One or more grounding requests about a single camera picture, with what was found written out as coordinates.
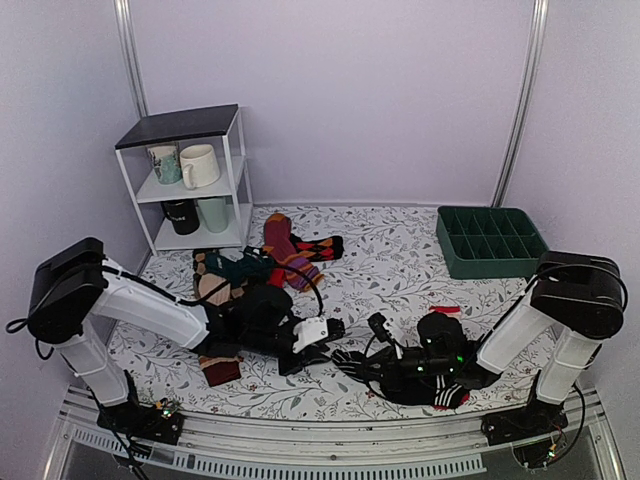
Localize black white striped sock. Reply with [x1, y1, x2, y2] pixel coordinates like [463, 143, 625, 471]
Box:
[331, 350, 371, 383]

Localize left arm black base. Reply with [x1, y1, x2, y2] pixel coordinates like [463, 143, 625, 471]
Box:
[97, 370, 185, 446]

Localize teal patterned mug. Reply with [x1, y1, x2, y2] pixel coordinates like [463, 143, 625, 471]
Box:
[147, 143, 182, 185]

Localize pale green mug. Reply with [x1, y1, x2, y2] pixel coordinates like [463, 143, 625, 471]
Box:
[197, 197, 229, 233]

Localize beige maroon striped sock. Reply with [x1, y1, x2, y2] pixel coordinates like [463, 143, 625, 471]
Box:
[194, 273, 244, 387]

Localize long red sock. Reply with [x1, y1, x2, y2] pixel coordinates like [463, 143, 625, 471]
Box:
[267, 268, 286, 288]

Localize left metal corner post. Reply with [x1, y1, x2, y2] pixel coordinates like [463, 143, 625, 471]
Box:
[113, 0, 148, 118]

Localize black mug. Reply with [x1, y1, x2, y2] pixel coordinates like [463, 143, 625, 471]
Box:
[161, 199, 200, 236]

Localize white shelf black top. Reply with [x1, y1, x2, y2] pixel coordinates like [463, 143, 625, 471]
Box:
[115, 104, 253, 255]

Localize black sock white stripes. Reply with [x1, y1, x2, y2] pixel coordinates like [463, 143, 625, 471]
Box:
[380, 375, 470, 410]

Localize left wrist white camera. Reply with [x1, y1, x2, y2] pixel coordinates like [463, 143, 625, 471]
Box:
[292, 317, 329, 354]

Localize green divided organizer tray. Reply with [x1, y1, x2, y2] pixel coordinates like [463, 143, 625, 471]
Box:
[436, 206, 548, 280]

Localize aluminium front rail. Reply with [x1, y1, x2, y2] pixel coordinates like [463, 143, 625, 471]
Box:
[42, 384, 626, 480]

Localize black orange argyle sock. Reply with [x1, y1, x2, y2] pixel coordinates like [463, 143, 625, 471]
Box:
[289, 234, 344, 262]

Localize cream ceramic mug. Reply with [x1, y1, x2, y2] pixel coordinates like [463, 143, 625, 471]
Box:
[179, 144, 220, 190]

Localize right metal corner post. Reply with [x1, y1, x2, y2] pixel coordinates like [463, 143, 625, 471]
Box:
[491, 0, 549, 208]

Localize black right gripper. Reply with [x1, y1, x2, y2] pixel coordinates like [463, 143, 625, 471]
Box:
[358, 346, 456, 393]

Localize maroon purple striped sock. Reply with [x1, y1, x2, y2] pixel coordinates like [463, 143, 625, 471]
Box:
[262, 213, 324, 291]

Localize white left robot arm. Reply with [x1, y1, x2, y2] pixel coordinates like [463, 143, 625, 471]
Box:
[26, 237, 345, 434]

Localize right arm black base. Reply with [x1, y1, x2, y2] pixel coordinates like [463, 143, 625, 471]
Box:
[481, 390, 568, 470]

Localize metal corner post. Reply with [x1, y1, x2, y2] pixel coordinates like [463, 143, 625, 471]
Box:
[113, 0, 148, 118]
[491, 0, 549, 208]

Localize dark teal sock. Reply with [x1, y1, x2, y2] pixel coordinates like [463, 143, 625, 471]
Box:
[204, 246, 275, 289]

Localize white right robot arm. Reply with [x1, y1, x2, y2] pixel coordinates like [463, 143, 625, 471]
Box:
[356, 251, 629, 436]

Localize floral white table mat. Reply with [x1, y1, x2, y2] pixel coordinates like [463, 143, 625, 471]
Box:
[108, 207, 525, 422]

